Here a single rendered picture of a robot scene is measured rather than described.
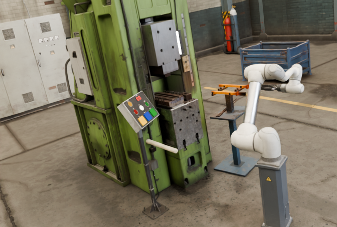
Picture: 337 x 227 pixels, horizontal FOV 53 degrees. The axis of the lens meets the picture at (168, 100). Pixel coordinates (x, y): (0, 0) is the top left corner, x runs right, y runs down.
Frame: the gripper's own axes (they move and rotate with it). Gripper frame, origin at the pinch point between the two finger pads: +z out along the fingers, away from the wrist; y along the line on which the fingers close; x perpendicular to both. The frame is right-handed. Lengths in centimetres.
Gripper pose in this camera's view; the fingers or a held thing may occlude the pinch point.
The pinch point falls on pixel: (263, 87)
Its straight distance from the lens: 364.6
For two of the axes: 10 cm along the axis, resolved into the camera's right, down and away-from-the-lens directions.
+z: -7.4, -0.7, 6.7
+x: -1.7, -9.4, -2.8
